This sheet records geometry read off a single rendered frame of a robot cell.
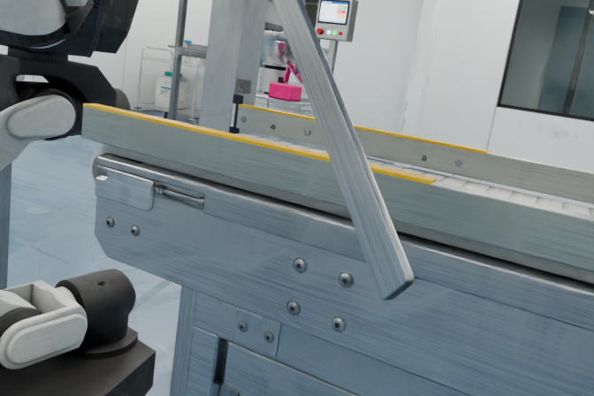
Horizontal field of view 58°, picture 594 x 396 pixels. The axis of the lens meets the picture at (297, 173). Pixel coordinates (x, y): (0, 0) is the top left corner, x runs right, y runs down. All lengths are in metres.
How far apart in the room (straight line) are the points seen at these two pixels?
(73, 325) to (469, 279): 1.13
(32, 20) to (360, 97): 5.19
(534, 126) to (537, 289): 5.02
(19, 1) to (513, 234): 0.72
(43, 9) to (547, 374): 0.77
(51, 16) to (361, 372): 0.67
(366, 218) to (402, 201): 0.10
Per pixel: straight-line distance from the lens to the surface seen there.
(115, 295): 1.49
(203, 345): 0.57
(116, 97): 1.33
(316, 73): 0.35
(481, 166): 0.65
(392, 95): 5.77
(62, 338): 1.41
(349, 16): 3.30
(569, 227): 0.38
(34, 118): 1.21
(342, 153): 0.32
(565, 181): 0.65
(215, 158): 0.46
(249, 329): 0.53
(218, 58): 0.81
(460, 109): 5.54
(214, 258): 0.48
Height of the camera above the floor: 0.96
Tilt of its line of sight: 11 degrees down
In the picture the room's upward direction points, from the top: 8 degrees clockwise
